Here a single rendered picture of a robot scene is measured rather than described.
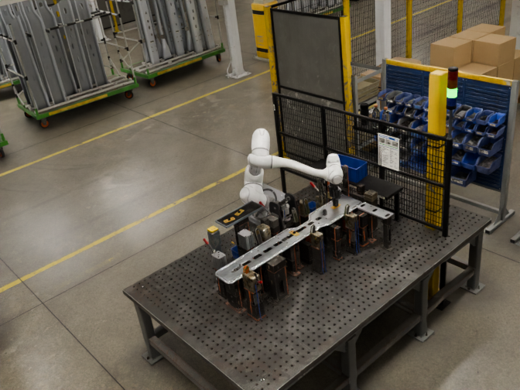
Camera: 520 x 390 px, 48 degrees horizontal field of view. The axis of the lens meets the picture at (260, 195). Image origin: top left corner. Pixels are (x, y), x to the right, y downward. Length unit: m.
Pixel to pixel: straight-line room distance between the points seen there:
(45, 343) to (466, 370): 3.51
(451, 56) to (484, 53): 0.46
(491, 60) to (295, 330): 5.53
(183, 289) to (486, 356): 2.35
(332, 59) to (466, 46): 2.61
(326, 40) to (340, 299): 3.20
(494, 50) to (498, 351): 4.68
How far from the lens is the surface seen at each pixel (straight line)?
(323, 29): 6.51
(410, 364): 4.77
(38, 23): 10.45
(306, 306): 4.19
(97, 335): 5.48
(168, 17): 12.05
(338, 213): 4.59
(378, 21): 8.62
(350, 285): 4.35
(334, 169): 4.32
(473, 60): 8.74
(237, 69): 11.29
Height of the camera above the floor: 3.41
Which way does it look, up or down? 29 degrees down
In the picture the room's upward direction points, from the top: 7 degrees counter-clockwise
